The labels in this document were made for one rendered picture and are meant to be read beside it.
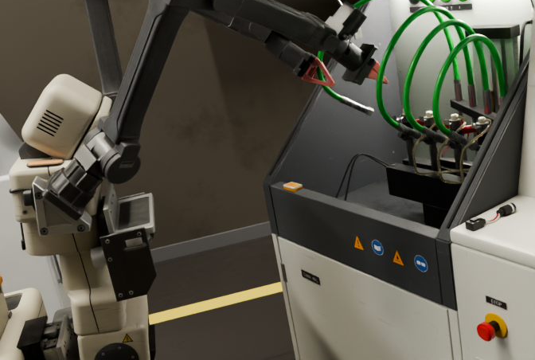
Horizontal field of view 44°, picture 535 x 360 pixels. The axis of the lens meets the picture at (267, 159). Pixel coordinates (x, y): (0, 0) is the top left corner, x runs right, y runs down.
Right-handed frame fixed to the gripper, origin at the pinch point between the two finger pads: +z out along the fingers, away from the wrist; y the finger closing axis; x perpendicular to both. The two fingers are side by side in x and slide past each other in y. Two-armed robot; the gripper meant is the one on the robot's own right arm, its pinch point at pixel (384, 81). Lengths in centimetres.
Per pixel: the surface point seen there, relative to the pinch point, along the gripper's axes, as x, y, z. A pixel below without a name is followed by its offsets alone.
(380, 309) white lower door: -16, -48, 24
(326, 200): 1.1, -33.0, 4.6
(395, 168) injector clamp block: 1.5, -16.5, 17.2
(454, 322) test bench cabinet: -39, -40, 24
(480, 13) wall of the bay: 5.8, 30.6, 16.9
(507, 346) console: -51, -37, 26
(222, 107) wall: 211, -26, 34
